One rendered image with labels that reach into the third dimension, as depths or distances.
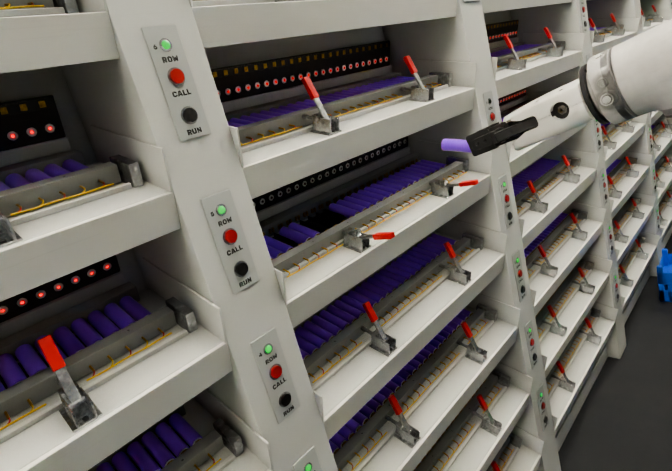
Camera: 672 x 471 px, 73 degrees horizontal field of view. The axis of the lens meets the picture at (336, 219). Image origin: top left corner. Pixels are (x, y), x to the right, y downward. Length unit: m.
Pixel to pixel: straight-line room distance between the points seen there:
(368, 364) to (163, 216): 0.43
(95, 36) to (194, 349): 0.35
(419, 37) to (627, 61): 0.59
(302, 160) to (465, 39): 0.52
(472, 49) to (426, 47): 0.10
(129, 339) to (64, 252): 0.15
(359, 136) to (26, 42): 0.44
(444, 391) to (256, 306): 0.53
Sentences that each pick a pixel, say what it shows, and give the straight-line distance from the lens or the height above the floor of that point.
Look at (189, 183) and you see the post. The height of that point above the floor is 1.11.
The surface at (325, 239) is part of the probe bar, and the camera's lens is 0.72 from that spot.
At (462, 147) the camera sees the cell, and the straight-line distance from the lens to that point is 0.71.
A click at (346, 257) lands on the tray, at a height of 0.93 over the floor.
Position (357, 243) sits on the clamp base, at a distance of 0.73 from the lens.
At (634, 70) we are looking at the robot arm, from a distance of 0.59.
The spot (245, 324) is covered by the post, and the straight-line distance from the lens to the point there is 0.59.
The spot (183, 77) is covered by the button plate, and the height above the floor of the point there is 1.23.
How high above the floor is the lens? 1.16
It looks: 14 degrees down
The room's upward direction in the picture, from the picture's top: 15 degrees counter-clockwise
